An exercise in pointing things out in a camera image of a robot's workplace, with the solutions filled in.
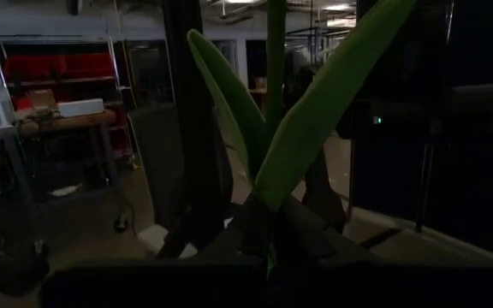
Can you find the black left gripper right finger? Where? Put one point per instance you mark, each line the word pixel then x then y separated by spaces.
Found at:
pixel 323 274

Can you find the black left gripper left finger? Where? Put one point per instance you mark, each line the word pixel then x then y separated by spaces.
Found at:
pixel 212 274

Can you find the black artificial tulip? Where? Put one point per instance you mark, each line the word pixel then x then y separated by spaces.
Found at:
pixel 310 128

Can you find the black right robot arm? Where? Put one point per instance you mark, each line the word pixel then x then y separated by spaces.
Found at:
pixel 383 124

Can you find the black tripod stand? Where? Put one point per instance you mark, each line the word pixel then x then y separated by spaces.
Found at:
pixel 191 107

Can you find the black round base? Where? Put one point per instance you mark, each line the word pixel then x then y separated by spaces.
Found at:
pixel 15 269

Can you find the wooden table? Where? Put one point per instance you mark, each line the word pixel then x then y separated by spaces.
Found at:
pixel 71 122

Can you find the white long box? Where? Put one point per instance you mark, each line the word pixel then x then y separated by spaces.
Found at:
pixel 79 108

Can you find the red storage shelving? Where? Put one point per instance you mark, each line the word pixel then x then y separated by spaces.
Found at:
pixel 58 66

